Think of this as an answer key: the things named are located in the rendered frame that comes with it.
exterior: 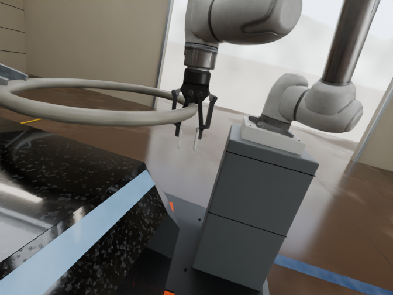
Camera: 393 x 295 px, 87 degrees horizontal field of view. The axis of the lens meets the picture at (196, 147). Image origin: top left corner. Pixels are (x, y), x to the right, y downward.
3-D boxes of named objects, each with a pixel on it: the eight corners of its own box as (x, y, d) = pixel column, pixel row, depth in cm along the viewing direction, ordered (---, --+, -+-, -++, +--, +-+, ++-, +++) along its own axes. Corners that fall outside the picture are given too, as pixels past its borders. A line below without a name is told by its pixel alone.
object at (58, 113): (-83, 120, 30) (-90, 99, 29) (38, 81, 72) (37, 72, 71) (225, 133, 46) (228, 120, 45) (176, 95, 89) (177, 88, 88)
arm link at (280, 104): (270, 114, 116) (286, 74, 109) (301, 126, 104) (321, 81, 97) (254, 112, 106) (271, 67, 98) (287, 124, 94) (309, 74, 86)
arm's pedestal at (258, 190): (196, 218, 162) (224, 119, 136) (260, 239, 157) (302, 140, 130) (180, 273, 115) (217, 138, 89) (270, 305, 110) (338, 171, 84)
